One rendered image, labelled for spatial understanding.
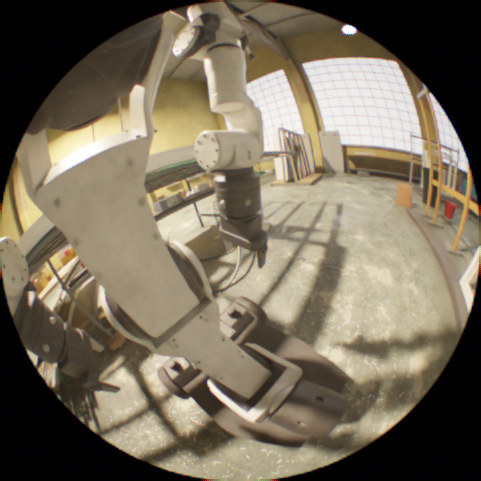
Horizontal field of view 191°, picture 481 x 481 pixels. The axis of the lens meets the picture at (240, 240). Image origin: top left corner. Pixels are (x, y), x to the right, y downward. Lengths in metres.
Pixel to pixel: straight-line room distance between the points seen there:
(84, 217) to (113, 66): 0.14
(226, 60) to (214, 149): 0.17
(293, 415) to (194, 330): 0.31
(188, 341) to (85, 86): 0.39
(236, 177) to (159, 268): 0.18
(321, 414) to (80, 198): 0.51
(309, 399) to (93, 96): 0.57
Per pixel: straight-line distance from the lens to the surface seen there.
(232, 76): 0.28
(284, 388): 0.42
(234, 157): 0.23
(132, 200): 0.17
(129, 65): 0.17
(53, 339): 0.28
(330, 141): 7.17
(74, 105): 0.19
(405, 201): 3.11
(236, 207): 0.25
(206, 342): 0.33
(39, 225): 0.73
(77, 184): 0.17
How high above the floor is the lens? 0.76
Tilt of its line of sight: 28 degrees down
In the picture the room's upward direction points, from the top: 15 degrees counter-clockwise
